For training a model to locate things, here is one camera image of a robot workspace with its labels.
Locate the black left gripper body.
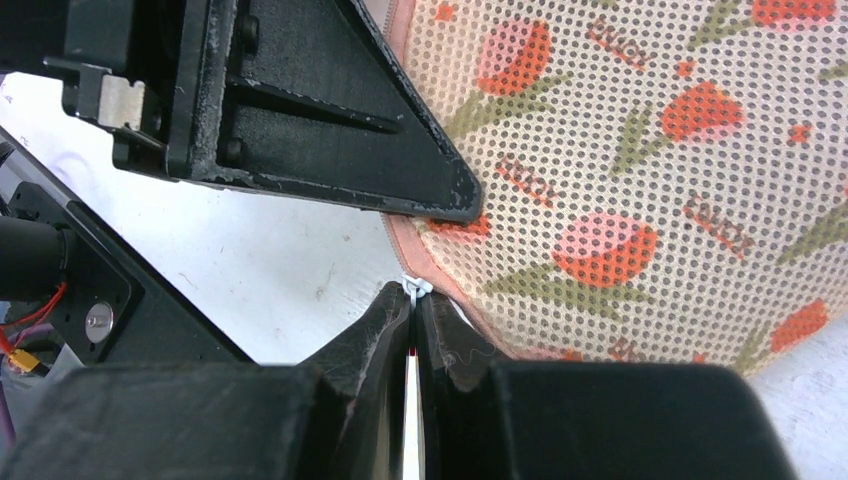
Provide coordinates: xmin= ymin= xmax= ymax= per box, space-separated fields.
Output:
xmin=1 ymin=1 xmax=193 ymax=176

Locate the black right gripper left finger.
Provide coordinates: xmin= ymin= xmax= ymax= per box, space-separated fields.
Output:
xmin=291 ymin=282 xmax=411 ymax=479

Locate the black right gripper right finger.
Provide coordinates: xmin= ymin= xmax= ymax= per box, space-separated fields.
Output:
xmin=417 ymin=293 xmax=524 ymax=479

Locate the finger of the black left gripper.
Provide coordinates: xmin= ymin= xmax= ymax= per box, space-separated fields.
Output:
xmin=165 ymin=1 xmax=482 ymax=223

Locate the floral padded bra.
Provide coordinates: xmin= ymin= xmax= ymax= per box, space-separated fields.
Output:
xmin=384 ymin=1 xmax=847 ymax=374

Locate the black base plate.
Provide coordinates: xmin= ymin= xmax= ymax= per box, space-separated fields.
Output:
xmin=1 ymin=131 xmax=249 ymax=365

